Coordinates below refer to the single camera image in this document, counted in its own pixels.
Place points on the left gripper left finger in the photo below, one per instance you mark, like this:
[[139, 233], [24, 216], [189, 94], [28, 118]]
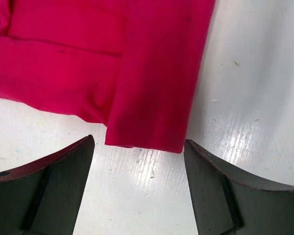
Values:
[[43, 197]]

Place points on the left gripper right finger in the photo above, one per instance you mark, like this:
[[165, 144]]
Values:
[[230, 201]]

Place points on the red t shirt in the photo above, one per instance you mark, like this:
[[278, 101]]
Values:
[[131, 65]]

